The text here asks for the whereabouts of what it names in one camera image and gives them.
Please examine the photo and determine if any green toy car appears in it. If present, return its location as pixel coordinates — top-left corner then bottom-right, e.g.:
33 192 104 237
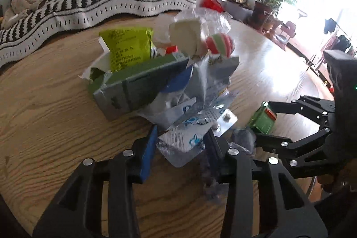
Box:
247 101 277 134

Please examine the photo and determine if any white pill blister pack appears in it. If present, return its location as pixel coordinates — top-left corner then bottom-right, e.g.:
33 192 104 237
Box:
156 104 238 168

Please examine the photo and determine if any crumpled paper ball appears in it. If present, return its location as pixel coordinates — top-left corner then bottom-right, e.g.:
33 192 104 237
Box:
229 129 256 156

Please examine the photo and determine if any pink children's tricycle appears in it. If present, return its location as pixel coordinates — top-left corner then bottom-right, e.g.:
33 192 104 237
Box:
275 21 296 45

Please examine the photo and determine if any crumpled silver foil bag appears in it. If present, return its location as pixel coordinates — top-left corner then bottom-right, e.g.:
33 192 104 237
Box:
137 55 240 130

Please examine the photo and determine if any purple pink toy figure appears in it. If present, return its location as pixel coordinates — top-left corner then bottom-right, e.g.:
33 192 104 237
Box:
205 33 235 58

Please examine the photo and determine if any green white carton box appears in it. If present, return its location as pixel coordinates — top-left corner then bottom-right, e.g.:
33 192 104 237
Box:
88 52 189 120

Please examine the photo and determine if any clear plastic bag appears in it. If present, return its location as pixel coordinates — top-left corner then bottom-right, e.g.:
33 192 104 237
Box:
152 8 231 45

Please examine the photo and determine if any red plastic bag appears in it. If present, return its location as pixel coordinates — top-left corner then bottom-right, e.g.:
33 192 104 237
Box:
200 0 224 13

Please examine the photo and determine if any yellow-green snack bag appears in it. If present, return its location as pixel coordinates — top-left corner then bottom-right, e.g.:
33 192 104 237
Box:
99 27 155 72

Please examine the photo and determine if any beige dotted clothing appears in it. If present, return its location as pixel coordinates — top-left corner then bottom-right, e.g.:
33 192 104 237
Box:
1 0 47 30

